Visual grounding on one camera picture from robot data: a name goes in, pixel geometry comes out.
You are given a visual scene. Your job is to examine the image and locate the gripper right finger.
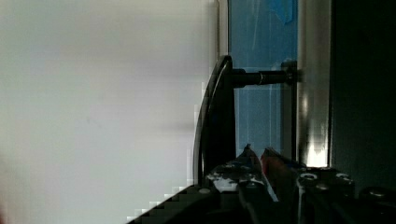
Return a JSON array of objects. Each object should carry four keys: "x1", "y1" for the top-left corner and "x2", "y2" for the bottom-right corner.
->
[{"x1": 260, "y1": 147, "x2": 356, "y2": 203}]

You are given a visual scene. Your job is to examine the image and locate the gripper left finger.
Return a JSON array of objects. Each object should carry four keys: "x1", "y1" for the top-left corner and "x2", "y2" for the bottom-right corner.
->
[{"x1": 205, "y1": 144, "x2": 278, "y2": 202}]

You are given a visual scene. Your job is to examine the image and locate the black toaster oven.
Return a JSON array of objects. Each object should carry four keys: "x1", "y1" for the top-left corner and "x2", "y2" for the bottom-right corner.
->
[{"x1": 191, "y1": 0, "x2": 396, "y2": 200}]

